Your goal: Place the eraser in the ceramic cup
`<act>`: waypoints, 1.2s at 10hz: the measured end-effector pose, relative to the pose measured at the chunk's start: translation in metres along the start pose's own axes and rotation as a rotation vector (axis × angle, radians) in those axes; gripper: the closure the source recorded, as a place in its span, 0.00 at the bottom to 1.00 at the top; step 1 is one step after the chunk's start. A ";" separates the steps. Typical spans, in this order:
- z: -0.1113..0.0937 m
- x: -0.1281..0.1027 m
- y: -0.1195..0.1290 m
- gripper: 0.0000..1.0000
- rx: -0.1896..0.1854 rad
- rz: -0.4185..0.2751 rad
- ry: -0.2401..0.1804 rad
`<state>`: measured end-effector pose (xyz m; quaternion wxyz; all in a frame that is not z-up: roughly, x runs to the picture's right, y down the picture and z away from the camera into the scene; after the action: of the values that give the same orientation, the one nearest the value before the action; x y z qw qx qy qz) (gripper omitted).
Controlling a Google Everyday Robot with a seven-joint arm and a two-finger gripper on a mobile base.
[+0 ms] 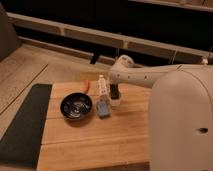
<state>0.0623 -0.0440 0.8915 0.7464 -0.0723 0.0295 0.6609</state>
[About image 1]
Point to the black ceramic bowl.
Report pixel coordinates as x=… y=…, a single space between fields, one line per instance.
x=76 y=106

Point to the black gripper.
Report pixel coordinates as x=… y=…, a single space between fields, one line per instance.
x=114 y=91

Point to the dark green mat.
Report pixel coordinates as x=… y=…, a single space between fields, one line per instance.
x=20 y=145

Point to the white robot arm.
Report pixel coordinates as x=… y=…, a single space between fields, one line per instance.
x=180 y=112

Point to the white small bottle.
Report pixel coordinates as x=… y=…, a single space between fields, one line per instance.
x=103 y=91

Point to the orange red marker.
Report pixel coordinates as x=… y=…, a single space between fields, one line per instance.
x=87 y=86

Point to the wooden shelf frame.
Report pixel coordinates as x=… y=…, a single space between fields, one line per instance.
x=149 y=33

